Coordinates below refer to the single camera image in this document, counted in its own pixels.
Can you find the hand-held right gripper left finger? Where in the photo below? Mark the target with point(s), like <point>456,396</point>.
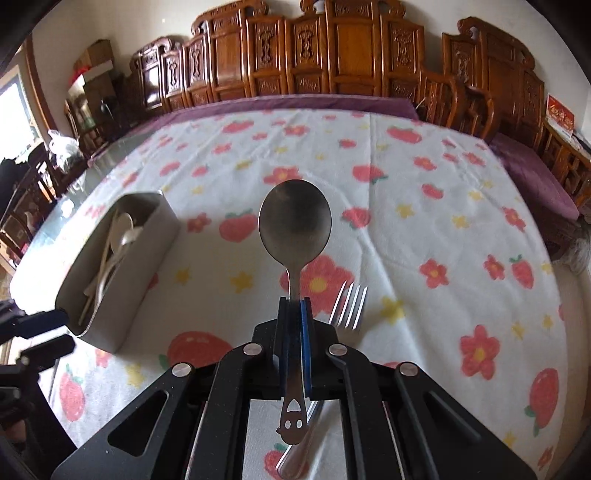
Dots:
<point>282,323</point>

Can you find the long carved wooden sofa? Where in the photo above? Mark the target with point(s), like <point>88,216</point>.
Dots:
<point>300,50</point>

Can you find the strawberry printed blanket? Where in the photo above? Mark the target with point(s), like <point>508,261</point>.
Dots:
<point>415,230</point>

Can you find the white plastic bag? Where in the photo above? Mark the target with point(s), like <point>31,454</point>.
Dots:
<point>64,147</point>

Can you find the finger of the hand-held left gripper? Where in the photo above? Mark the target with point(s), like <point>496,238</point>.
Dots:
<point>51,348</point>
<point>41,322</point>

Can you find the white soup spoon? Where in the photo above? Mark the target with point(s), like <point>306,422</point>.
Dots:
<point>122,226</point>

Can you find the dark wooden chair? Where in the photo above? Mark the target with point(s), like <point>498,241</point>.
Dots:
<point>27,198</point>

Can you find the stacked cardboard boxes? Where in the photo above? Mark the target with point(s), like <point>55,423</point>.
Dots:
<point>94,60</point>

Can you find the metal fork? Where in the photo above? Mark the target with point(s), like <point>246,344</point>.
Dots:
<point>346,309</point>

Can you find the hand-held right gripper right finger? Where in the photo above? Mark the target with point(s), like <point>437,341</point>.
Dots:
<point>305,332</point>

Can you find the light bamboo chopstick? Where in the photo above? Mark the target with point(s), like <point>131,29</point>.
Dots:
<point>87,304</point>

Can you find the short purple seat cushion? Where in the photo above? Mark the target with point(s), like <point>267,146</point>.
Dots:
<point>535,180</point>

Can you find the metal rectangular utensil container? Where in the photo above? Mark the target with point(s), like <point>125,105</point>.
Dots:
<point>138,267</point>

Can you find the long purple seat cushion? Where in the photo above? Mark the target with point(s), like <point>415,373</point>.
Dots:
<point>277,102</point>

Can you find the grey plastic bag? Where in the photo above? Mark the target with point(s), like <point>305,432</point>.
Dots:
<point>579,254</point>

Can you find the red wall sign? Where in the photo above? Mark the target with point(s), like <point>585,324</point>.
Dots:
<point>560,114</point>

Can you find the white plastic fork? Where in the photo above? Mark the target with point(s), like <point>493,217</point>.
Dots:
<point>134,235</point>

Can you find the large metal spoon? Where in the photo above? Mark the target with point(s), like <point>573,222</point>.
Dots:
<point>295,221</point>

